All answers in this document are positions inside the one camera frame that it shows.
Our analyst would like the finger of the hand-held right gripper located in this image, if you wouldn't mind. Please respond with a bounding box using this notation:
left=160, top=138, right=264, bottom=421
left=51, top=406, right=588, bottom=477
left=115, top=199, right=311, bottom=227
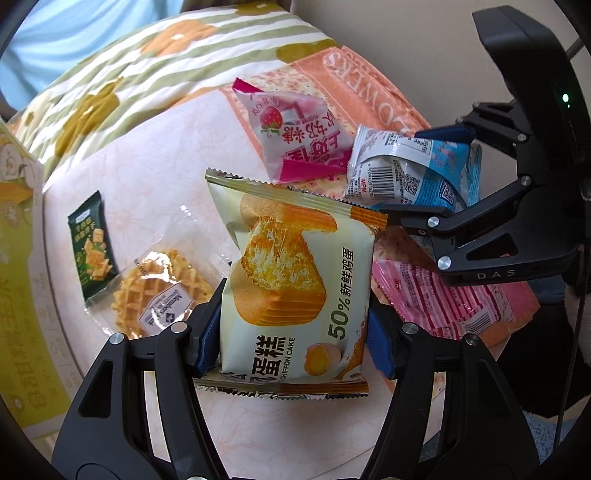
left=379, top=175, right=537, bottom=274
left=413, top=103, right=533, bottom=158

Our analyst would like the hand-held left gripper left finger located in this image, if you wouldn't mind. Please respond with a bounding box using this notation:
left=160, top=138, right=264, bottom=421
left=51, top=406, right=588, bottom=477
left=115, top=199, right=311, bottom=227
left=52, top=280, right=232, bottom=480

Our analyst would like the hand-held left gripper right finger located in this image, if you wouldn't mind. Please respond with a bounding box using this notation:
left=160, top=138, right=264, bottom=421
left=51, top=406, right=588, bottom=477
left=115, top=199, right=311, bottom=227
left=358, top=305, right=541, bottom=480

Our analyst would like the blue and white snack packet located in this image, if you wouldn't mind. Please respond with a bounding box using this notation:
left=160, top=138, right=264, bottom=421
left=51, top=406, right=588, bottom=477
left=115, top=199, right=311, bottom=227
left=344, top=126, right=484, bottom=214

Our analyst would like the chiffon cake packet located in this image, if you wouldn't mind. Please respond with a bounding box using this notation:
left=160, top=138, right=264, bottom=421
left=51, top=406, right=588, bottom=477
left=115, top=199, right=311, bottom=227
left=204, top=168, right=389, bottom=400

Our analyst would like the yellow-green cardboard box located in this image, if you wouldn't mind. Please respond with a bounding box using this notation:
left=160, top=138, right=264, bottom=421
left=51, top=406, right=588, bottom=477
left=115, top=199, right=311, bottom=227
left=0, top=117, right=99, bottom=440

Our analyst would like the pink striped snack packet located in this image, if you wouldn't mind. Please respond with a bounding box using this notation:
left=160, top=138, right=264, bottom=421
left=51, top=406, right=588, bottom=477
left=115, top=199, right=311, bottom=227
left=370, top=256, right=525, bottom=343

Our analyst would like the waffle in clear wrapper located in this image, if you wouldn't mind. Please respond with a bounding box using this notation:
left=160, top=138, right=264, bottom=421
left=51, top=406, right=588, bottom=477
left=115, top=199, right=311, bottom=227
left=111, top=217, right=228, bottom=340

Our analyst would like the pile of snack packets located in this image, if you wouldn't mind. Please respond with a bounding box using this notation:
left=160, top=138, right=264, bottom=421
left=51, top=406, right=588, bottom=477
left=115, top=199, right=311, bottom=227
left=171, top=44, right=542, bottom=350

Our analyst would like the small dark green biscuit packet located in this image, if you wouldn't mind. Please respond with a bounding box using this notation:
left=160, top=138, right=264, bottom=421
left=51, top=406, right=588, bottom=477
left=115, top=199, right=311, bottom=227
left=67, top=191, right=120, bottom=308

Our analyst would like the pink strawberry snack packet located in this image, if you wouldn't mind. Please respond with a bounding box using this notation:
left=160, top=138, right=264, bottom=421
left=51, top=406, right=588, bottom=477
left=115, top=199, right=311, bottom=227
left=232, top=78, right=352, bottom=185

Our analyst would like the floral striped blanket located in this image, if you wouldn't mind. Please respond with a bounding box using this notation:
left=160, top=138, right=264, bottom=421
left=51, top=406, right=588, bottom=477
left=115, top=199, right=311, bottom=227
left=9, top=0, right=343, bottom=163

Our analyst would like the light blue cloth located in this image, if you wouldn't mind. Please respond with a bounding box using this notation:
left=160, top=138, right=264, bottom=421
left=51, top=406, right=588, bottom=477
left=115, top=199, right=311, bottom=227
left=0, top=0, right=186, bottom=110

